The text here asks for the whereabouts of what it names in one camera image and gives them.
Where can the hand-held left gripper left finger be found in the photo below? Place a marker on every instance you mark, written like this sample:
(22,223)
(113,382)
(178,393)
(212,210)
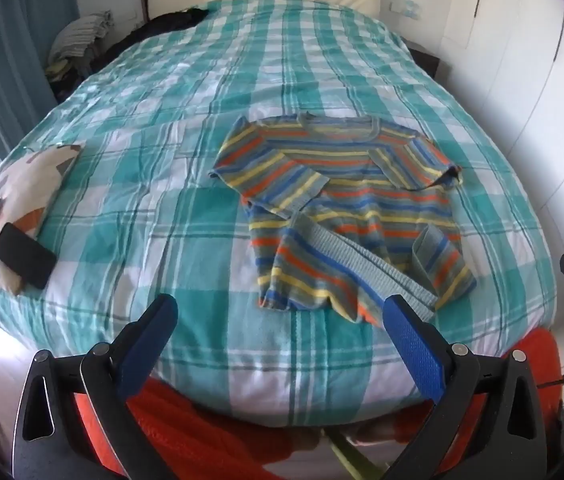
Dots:
(144,345)

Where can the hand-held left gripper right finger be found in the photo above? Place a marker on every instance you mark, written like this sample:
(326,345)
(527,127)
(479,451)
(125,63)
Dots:
(414,345)

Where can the striped knit sweater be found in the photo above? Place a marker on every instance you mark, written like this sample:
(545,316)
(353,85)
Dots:
(351,200)

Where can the pile of folded clothes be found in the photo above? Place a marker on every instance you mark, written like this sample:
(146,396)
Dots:
(79,35)

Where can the person's orange clothing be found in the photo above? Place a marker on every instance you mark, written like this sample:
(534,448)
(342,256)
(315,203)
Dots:
(202,435)

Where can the light green strip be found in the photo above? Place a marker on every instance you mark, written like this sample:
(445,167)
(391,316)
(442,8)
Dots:
(349,457)

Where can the bed with teal checked blanket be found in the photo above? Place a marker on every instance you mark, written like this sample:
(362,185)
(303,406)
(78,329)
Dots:
(162,210)

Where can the black smartphone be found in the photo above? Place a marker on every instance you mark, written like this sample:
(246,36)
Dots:
(24,255)

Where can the white wardrobe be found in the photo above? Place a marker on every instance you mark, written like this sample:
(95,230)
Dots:
(536,85)

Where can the printed white pillow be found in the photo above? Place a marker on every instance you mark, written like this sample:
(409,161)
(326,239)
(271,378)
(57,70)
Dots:
(37,175)

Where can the teal curtain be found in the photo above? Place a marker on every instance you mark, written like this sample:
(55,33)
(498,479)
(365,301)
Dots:
(7,60)

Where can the dark cloth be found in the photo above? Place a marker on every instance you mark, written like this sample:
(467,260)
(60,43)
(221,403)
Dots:
(167,22)

